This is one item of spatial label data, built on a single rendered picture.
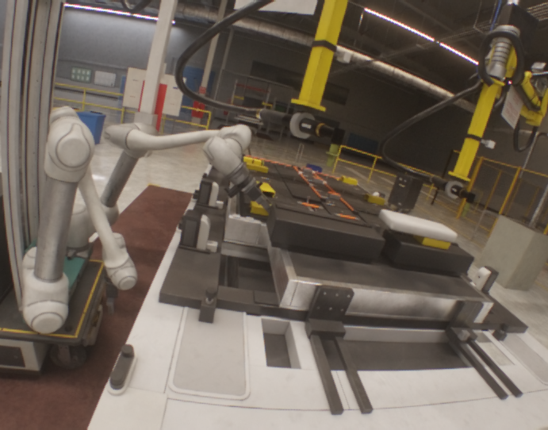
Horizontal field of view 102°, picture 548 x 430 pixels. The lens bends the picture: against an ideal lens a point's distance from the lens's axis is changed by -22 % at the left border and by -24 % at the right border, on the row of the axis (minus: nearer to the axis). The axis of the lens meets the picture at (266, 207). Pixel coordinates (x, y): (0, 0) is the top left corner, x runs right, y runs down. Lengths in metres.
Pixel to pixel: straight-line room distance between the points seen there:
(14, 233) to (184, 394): 1.05
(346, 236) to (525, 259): 4.69
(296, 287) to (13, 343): 1.29
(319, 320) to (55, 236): 0.89
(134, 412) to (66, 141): 0.69
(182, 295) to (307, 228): 0.45
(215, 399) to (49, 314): 0.68
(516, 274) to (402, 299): 4.59
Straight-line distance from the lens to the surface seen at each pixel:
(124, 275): 1.16
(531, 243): 5.42
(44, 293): 1.14
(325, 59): 0.93
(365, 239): 1.05
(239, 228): 1.15
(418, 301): 1.08
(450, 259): 1.34
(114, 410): 0.66
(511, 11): 2.00
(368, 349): 1.07
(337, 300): 0.88
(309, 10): 1.03
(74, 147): 0.89
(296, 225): 0.94
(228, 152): 1.12
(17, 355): 1.67
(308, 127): 0.87
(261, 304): 0.89
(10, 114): 1.30
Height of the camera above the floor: 1.41
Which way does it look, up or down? 18 degrees down
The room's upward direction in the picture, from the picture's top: 15 degrees clockwise
